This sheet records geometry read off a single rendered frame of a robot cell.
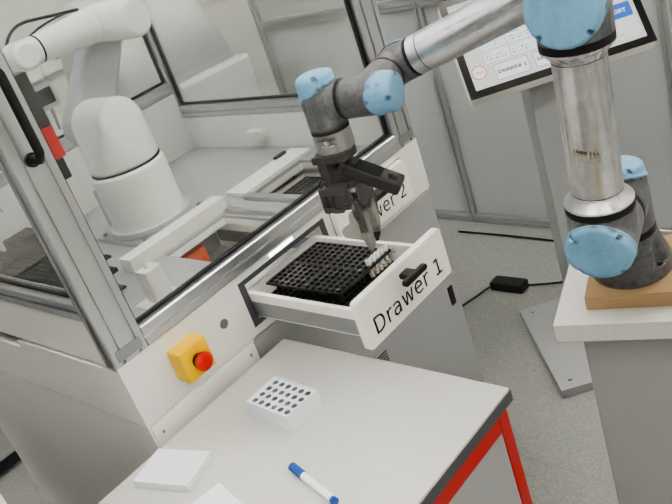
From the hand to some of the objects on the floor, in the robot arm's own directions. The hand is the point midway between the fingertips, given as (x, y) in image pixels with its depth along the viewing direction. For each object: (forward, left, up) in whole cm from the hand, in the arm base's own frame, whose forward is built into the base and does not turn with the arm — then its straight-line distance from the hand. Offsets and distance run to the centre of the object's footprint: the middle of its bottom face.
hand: (376, 238), depth 162 cm
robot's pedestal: (-43, +1, -99) cm, 108 cm away
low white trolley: (+22, +42, -95) cm, 106 cm away
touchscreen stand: (-34, -90, -102) cm, 140 cm away
